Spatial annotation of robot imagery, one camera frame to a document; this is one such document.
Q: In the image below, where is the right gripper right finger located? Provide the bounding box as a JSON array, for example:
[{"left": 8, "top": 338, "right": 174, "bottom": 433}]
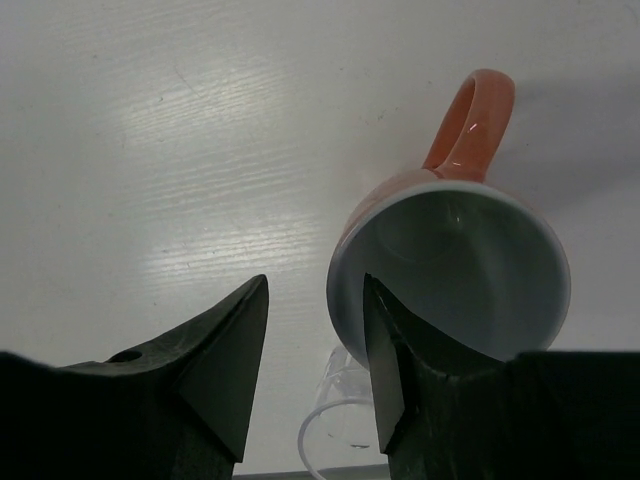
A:
[{"left": 363, "top": 276, "right": 639, "bottom": 479}]

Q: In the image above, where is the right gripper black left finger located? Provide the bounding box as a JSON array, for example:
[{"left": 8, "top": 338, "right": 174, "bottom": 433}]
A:
[{"left": 1, "top": 275, "right": 269, "bottom": 479}]

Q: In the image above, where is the pink patterned ceramic mug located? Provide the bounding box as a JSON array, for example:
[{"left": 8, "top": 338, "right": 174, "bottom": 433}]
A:
[{"left": 326, "top": 69, "right": 571, "bottom": 363}]

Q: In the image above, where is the small clear plastic glass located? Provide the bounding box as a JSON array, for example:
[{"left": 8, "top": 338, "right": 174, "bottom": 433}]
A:
[{"left": 297, "top": 345, "right": 386, "bottom": 479}]

